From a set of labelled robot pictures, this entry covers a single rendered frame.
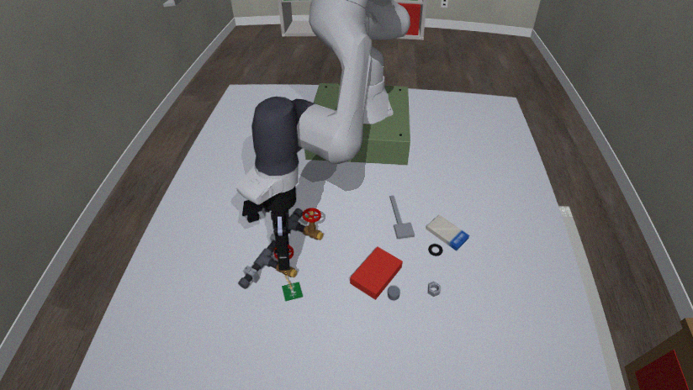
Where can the red flat rectangular block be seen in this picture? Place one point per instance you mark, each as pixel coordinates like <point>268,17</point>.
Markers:
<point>376,272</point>

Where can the black rubber o-ring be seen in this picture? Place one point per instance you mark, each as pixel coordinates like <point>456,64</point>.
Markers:
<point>435,245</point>

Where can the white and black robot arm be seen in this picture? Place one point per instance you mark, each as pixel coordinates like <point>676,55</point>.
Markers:
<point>334,135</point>

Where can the grey hex nut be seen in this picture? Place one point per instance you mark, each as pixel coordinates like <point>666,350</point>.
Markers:
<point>435,285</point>

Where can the dark grey cylinder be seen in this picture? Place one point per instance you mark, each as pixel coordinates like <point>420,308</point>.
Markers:
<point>393,293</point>

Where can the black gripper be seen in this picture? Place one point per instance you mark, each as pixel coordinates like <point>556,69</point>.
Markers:
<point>278,204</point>

